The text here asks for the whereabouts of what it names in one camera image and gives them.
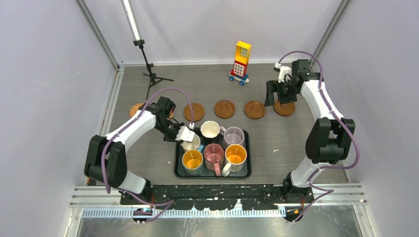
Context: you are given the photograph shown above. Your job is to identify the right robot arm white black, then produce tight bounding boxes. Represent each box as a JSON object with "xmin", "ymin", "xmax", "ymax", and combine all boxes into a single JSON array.
[{"xmin": 264, "ymin": 59, "xmax": 355, "ymax": 203}]

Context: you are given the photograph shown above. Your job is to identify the dark wooden coaster four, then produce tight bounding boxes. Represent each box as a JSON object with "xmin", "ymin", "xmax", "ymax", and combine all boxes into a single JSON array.
[{"xmin": 214, "ymin": 100, "xmax": 236, "ymax": 119}]

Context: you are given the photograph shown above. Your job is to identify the pink patterned mug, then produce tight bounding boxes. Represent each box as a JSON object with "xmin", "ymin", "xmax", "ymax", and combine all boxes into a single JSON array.
[{"xmin": 204, "ymin": 143, "xmax": 224, "ymax": 177}]

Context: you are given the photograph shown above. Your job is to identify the lilac textured mug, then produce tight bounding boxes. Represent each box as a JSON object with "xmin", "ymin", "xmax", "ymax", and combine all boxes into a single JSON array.
[{"xmin": 220, "ymin": 126, "xmax": 245, "ymax": 149}]

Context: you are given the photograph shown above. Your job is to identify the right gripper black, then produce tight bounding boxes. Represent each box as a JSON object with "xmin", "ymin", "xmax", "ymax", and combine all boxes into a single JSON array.
[{"xmin": 265, "ymin": 79, "xmax": 298, "ymax": 107}]

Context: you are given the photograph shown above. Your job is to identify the cream cup yellow handle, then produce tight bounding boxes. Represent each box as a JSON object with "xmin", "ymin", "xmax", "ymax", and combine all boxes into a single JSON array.
[{"xmin": 181, "ymin": 134, "xmax": 201, "ymax": 152}]

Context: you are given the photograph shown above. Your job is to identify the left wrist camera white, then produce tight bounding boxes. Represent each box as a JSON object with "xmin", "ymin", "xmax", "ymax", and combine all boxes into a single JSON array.
[{"xmin": 175, "ymin": 123, "xmax": 195, "ymax": 143}]

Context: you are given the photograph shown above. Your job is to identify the toy block tower on wheels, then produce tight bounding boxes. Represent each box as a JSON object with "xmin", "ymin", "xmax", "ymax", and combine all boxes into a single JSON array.
[{"xmin": 229, "ymin": 41, "xmax": 251, "ymax": 85}]

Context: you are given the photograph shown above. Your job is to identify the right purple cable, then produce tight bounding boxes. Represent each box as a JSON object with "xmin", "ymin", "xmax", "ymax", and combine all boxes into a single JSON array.
[{"xmin": 277, "ymin": 50, "xmax": 361, "ymax": 224}]

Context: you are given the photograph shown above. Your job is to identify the black serving tray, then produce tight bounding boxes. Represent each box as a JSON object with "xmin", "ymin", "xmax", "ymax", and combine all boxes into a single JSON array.
[{"xmin": 174, "ymin": 130, "xmax": 252, "ymax": 179}]

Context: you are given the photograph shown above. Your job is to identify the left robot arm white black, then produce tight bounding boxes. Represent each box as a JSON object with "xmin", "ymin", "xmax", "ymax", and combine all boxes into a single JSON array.
[{"xmin": 84, "ymin": 96, "xmax": 184, "ymax": 204}]

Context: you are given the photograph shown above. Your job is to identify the dark wooden coaster one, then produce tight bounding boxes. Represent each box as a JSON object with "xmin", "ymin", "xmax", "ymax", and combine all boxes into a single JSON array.
[{"xmin": 183, "ymin": 103, "xmax": 205, "ymax": 122}]

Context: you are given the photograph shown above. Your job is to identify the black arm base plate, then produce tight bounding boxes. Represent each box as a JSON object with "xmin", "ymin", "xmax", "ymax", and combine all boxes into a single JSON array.
[{"xmin": 120, "ymin": 184, "xmax": 314, "ymax": 211}]

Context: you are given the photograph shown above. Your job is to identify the dark wooden coaster two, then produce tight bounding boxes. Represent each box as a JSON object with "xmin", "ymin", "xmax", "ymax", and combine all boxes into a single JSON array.
[{"xmin": 273, "ymin": 100, "xmax": 295, "ymax": 117}]

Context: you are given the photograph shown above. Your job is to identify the purple cable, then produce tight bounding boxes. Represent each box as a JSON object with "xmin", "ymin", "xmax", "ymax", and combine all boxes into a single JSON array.
[
  {"xmin": 100, "ymin": 87, "xmax": 196, "ymax": 224},
  {"xmin": 277, "ymin": 50, "xmax": 361, "ymax": 224}
]

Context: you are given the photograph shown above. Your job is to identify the dark wooden coaster three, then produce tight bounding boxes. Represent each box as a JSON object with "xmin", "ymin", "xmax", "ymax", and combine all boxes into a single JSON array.
[{"xmin": 244, "ymin": 100, "xmax": 266, "ymax": 119}]

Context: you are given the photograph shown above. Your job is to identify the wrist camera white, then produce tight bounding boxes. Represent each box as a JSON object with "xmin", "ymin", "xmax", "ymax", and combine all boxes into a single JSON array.
[
  {"xmin": 175, "ymin": 123, "xmax": 195, "ymax": 143},
  {"xmin": 274, "ymin": 62, "xmax": 292, "ymax": 83}
]

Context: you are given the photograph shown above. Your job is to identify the blue mug yellow inside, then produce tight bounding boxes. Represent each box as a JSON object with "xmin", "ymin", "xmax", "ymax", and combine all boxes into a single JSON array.
[{"xmin": 181, "ymin": 145, "xmax": 204, "ymax": 176}]

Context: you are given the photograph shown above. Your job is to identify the white cup black outside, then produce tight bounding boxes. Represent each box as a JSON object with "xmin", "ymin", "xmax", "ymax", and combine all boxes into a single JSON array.
[{"xmin": 194, "ymin": 121, "xmax": 220, "ymax": 145}]

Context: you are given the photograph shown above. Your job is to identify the silver microphone on tripod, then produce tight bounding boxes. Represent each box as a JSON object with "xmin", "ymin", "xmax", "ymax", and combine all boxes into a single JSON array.
[{"xmin": 121, "ymin": 0, "xmax": 174, "ymax": 99}]

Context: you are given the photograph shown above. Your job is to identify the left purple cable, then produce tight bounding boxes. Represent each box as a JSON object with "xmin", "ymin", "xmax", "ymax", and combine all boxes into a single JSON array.
[{"xmin": 100, "ymin": 87, "xmax": 196, "ymax": 224}]

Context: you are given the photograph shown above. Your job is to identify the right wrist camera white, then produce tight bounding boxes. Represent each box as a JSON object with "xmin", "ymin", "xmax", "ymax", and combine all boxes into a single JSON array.
[{"xmin": 274, "ymin": 62, "xmax": 292, "ymax": 83}]

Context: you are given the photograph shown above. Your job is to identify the white mug orange inside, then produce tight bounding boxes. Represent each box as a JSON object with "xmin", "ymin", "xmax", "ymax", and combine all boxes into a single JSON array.
[{"xmin": 221, "ymin": 144, "xmax": 248, "ymax": 177}]

